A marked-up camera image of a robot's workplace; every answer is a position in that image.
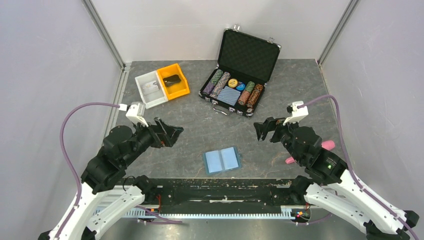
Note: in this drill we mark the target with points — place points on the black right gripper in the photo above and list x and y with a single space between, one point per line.
275 124

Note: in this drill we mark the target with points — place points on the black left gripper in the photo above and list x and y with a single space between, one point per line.
161 138

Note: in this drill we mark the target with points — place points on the brown orange chip stack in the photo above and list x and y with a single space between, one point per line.
254 96

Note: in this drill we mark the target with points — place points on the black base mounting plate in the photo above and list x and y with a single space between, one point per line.
223 195

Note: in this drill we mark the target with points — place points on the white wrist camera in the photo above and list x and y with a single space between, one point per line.
135 112
297 112

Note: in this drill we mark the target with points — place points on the green red chip stack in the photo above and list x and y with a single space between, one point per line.
249 86

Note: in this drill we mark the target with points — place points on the green poker chip stack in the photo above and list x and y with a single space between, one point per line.
216 77

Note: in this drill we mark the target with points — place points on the white slotted cable duct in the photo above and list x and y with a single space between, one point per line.
284 214

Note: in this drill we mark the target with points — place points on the yellow plastic bin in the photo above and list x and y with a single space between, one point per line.
177 90

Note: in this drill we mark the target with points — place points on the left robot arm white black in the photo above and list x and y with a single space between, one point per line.
121 147

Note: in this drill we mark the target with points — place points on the red poker chip stack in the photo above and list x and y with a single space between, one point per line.
244 98

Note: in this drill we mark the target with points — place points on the silver card in white bin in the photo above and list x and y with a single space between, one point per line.
150 87

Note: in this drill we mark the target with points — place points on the pink grey chip stack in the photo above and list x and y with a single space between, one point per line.
220 85

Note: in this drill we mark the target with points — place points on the white plastic bin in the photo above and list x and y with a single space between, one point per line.
151 100

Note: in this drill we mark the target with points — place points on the pink cylindrical tube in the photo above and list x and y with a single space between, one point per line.
328 145

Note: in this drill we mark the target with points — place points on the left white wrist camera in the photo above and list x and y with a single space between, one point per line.
135 112

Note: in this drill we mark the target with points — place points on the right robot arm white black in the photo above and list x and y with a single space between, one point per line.
331 186

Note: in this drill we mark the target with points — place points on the black poker chip case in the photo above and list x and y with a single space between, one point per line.
247 58

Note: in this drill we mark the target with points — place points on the black card in yellow bin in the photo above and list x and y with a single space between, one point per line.
171 80

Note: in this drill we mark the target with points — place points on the blue card holder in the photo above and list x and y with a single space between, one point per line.
220 161

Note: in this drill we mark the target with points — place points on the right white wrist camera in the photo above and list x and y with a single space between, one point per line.
297 112

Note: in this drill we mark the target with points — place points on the blue round chip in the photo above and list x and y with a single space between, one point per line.
240 86

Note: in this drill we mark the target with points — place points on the yellow dealer button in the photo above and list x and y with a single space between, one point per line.
233 83

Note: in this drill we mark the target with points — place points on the blue playing card deck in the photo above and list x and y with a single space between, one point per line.
229 95

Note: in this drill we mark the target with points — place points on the purple poker chip stack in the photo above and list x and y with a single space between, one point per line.
208 89

